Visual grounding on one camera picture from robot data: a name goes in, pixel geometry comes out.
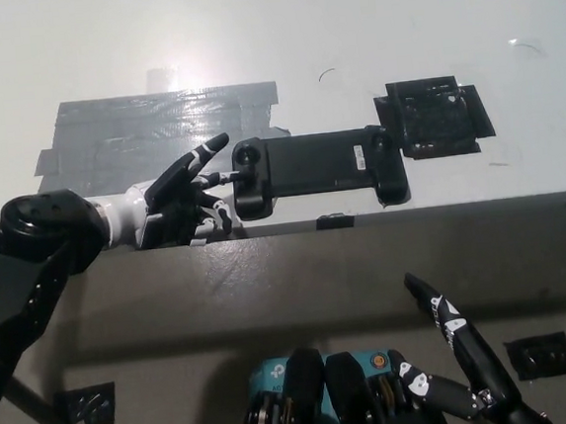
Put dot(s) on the small black tape strip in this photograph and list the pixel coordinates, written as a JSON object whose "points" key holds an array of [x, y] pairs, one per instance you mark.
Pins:
{"points": [[335, 221]]}

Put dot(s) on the black robot torso teal tops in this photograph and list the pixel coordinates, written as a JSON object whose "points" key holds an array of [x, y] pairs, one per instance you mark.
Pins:
{"points": [[344, 400]]}

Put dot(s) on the black floor tape patch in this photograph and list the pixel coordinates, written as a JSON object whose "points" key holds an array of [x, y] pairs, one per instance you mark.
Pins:
{"points": [[87, 408], [538, 355]]}

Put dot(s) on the grey duct tape patch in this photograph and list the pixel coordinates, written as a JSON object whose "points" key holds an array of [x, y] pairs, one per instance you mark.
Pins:
{"points": [[132, 131]]}

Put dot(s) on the black table leg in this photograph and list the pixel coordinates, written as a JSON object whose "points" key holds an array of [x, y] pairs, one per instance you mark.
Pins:
{"points": [[37, 404]]}

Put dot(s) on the black square tape patch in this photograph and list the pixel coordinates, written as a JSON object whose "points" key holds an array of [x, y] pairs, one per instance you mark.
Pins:
{"points": [[433, 117]]}

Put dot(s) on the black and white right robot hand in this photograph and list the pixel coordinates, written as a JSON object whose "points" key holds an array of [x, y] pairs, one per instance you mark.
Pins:
{"points": [[466, 350]]}

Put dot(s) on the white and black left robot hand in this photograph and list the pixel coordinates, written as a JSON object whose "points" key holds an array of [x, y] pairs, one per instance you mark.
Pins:
{"points": [[174, 211]]}

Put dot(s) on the black mobile game controller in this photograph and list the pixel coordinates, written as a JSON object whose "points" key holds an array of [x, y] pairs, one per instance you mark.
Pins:
{"points": [[313, 162]]}

